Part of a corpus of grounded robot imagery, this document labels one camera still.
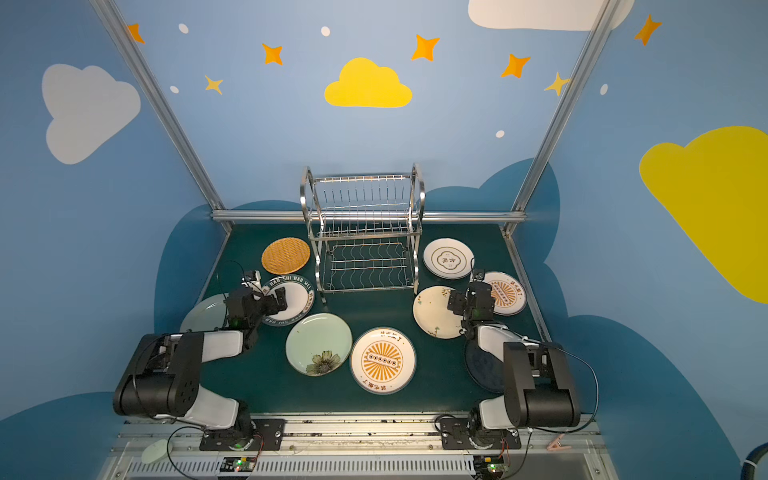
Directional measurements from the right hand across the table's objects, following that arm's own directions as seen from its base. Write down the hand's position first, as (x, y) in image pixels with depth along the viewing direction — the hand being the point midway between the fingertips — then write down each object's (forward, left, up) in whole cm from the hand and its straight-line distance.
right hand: (474, 292), depth 95 cm
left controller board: (-49, +62, -6) cm, 79 cm away
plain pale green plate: (-12, +86, -4) cm, 86 cm away
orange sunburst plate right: (+3, -14, -6) cm, 15 cm away
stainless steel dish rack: (+5, +35, +21) cm, 41 cm away
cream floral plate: (-3, +13, -10) cm, 17 cm away
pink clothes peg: (-40, -17, -6) cm, 44 cm away
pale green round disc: (-48, +81, -3) cm, 94 cm away
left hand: (-3, +64, +2) cm, 64 cm away
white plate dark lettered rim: (-3, +59, -6) cm, 59 cm away
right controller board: (-45, +1, -7) cm, 46 cm away
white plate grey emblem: (+18, +6, -6) cm, 20 cm away
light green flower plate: (-19, +48, -5) cm, 52 cm away
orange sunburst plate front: (-22, +28, -6) cm, 36 cm away
